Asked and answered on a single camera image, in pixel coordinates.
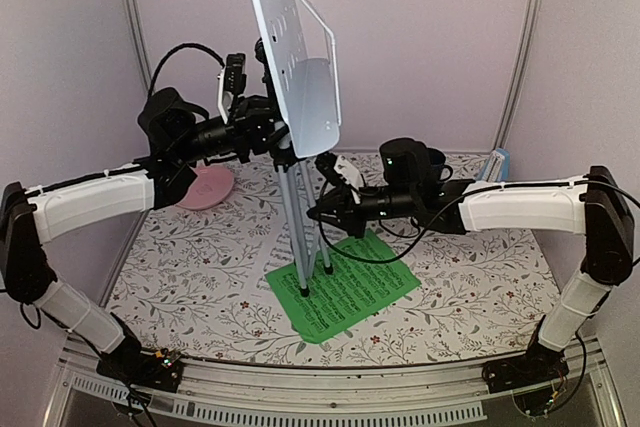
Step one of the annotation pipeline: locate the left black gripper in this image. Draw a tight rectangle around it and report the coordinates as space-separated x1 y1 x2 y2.
172 92 304 163

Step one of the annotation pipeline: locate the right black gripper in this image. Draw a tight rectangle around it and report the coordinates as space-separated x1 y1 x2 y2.
309 183 418 238

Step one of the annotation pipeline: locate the light blue music stand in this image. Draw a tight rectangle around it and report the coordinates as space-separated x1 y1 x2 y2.
251 0 342 297

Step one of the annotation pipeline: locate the green sheet music page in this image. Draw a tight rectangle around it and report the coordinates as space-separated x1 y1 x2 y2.
256 250 421 345

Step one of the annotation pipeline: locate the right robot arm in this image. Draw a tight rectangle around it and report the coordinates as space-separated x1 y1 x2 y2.
308 138 638 383

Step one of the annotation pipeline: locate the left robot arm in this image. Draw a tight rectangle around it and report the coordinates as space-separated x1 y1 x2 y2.
1 87 288 381

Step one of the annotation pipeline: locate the white sheet music page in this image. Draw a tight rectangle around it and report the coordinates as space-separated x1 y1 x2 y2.
251 230 294 297

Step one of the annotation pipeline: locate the pink plate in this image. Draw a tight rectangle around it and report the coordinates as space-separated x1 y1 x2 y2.
177 165 234 211

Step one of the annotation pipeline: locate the dark blue mug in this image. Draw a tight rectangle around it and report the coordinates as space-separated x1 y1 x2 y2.
427 147 453 183

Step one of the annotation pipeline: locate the floral patterned table mat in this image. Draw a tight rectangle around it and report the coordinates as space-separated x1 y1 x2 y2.
107 157 559 367

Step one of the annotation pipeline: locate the blue metronome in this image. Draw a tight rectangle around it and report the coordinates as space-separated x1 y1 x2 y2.
476 148 510 182

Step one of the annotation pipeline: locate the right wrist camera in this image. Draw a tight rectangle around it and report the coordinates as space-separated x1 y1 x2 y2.
315 152 364 190

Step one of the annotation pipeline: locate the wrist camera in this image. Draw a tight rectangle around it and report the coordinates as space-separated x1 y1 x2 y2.
216 53 246 123
315 152 364 190

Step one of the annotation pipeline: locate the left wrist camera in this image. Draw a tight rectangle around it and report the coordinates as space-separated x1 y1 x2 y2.
216 53 246 123

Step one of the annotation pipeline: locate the left black cable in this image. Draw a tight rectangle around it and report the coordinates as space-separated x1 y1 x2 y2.
148 44 226 103

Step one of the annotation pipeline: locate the black cable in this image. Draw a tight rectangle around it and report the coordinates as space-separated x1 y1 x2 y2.
148 44 226 103
317 181 606 266

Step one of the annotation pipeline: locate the metal front rail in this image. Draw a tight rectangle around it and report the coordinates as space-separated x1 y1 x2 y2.
43 338 627 426

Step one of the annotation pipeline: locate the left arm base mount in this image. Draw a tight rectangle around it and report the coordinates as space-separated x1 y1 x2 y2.
96 351 184 393

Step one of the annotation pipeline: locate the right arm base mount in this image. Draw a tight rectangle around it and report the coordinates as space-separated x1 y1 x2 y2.
481 350 569 418

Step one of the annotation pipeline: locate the right black cable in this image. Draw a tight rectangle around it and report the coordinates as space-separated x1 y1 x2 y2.
317 181 606 266

